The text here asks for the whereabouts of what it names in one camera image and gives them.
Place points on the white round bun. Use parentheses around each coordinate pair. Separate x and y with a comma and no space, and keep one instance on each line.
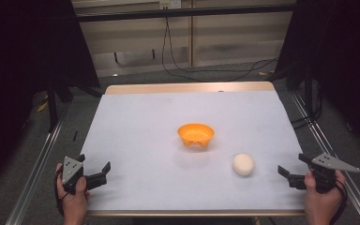
(243,164)

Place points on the black curtain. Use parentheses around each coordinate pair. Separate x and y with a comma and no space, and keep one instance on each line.
(18,62)
(340,56)

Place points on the yellow floor tape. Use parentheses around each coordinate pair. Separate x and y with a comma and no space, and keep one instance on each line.
(42,107)

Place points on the wooden table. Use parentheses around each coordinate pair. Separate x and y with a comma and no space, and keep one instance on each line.
(184,87)

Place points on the white table cover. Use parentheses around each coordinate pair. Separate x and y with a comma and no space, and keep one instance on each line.
(156,175)

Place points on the aluminium floor rail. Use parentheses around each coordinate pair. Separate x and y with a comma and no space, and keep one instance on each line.
(325,140)
(34,175)

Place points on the black horizontal bar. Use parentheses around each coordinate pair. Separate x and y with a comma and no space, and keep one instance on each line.
(184,12)

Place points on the white wall outlet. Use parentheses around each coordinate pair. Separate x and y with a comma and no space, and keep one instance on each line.
(170,3)

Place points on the person's left hand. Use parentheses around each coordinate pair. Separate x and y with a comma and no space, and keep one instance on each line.
(73,206)

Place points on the orange plastic bowl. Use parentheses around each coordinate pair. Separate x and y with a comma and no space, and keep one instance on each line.
(196,132)

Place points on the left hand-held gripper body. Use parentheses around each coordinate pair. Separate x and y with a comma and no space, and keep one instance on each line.
(72,170)

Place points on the black stand leg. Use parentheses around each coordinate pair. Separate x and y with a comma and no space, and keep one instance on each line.
(52,106)

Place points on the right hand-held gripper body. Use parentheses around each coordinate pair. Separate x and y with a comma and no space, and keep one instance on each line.
(326,178)

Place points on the person's right hand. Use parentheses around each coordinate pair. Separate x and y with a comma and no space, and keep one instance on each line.
(322,207)

